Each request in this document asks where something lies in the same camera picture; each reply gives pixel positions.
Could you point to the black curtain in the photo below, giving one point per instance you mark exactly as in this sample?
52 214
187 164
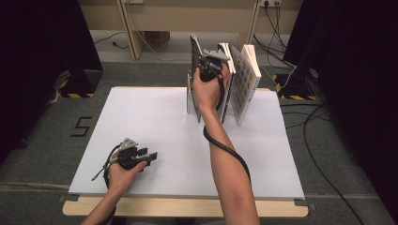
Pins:
359 93
37 62

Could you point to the person's right hand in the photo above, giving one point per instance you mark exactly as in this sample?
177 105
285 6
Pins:
208 93

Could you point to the beige wooden desk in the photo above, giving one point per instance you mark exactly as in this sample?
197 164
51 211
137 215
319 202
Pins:
162 15

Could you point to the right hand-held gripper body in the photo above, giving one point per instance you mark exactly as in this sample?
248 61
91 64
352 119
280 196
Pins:
209 70

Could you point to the white wall socket strip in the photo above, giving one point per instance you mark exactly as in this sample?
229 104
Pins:
270 2

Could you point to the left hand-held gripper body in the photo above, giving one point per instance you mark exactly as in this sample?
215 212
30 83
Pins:
130 157

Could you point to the black striped-tape stand base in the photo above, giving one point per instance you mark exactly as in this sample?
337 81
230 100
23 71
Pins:
297 89
81 84

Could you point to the person's left hand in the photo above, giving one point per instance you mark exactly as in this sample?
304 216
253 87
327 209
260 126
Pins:
120 181

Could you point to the black glossy cover book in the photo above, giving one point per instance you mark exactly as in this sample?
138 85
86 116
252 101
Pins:
195 47

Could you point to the brown box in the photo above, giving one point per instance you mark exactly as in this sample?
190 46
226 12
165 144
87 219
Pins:
158 37

